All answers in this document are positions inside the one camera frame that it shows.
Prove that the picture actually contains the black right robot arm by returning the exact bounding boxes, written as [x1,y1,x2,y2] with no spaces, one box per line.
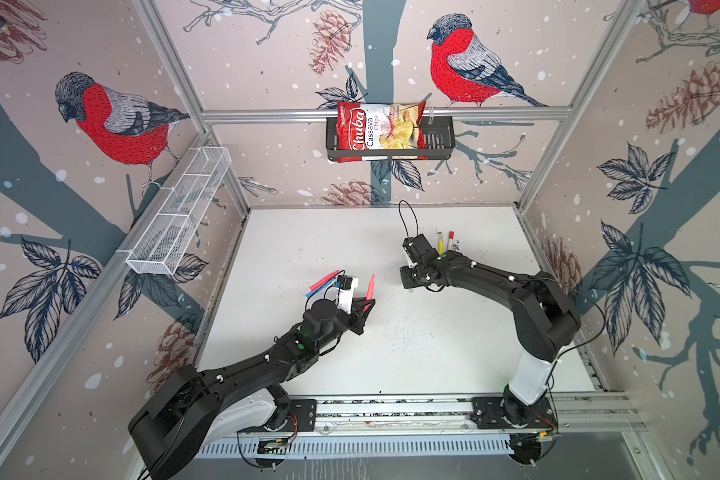
[400,234,581,425]

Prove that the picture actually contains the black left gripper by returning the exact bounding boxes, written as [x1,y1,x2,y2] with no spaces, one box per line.
[315,295,376,352]

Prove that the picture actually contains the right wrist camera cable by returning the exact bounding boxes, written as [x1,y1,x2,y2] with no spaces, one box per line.
[397,199,420,240]

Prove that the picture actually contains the white wire mesh shelf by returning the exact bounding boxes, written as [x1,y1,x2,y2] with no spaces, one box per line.
[126,146,231,275]

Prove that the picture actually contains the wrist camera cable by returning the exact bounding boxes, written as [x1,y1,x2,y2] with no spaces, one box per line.
[397,199,420,240]
[302,281,341,313]

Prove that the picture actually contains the black wall basket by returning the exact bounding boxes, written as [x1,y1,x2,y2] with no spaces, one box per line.
[325,116,455,163]

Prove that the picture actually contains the blue highlighter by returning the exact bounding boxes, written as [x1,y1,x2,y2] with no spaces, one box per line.
[306,280,337,299]

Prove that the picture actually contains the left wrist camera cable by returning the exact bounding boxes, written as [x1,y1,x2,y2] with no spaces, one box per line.
[302,281,341,313]

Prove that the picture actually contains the aluminium mounting rail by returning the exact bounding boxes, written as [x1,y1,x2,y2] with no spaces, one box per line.
[206,391,647,442]

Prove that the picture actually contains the white perforated cable duct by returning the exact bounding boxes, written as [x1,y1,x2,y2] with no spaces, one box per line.
[195,434,515,461]

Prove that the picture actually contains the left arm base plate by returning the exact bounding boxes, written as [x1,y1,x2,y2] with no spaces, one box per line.
[240,398,317,435]

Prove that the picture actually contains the pink highlighter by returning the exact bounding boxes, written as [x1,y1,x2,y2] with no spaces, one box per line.
[365,274,375,300]
[309,270,340,292]

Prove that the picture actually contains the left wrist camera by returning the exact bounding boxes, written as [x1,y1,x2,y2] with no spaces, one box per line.
[336,274,359,314]

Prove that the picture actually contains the yellow highlighter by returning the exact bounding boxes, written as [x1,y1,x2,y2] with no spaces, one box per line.
[437,231,445,256]

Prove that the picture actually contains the red cassava chips bag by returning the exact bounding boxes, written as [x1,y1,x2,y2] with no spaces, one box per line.
[336,102,427,163]

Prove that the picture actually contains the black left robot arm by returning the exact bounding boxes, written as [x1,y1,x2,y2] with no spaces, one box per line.
[128,297,376,479]

